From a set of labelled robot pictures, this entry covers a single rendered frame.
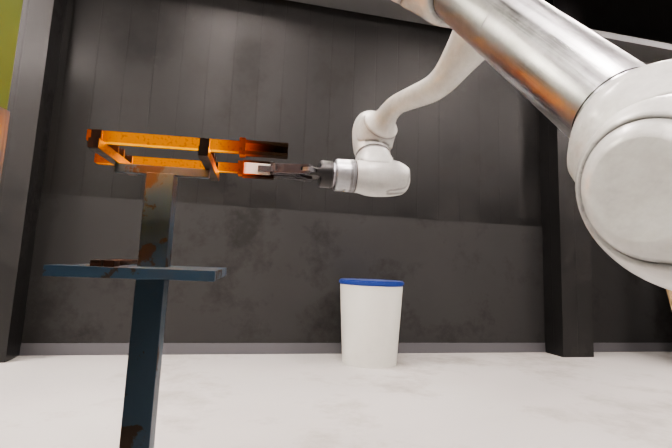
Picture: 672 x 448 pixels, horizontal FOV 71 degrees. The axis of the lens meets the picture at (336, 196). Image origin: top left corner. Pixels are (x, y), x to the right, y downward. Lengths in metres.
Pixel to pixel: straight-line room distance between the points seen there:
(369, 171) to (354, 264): 2.63
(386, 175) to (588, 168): 0.87
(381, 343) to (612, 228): 3.01
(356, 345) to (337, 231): 0.94
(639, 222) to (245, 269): 3.41
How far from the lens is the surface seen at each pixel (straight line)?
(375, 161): 1.27
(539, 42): 0.61
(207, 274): 0.93
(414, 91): 1.15
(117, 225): 3.75
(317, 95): 4.01
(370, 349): 3.36
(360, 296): 3.31
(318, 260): 3.76
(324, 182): 1.24
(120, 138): 1.06
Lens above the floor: 0.69
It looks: 8 degrees up
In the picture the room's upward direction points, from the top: 2 degrees clockwise
